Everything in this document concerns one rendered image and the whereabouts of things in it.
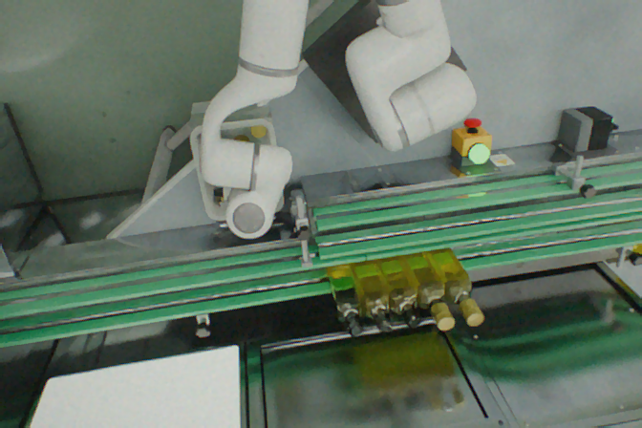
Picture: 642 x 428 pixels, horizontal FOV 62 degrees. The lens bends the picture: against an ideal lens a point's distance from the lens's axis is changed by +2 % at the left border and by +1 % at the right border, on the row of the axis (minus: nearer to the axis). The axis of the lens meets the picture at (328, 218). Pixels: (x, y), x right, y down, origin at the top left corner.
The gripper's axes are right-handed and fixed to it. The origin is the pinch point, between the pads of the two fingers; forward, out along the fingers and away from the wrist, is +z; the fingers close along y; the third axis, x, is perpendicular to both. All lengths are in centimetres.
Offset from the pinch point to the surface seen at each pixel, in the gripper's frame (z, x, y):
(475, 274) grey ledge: 10, -34, 51
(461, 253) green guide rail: 5, -26, 46
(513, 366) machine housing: -15, -45, 49
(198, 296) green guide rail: 4.4, -25.2, -16.1
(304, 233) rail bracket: -10.1, -9.8, 9.0
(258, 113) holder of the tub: 6.2, 13.2, 3.8
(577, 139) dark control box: 7, -3, 76
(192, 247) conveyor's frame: 7.6, -14.6, -15.7
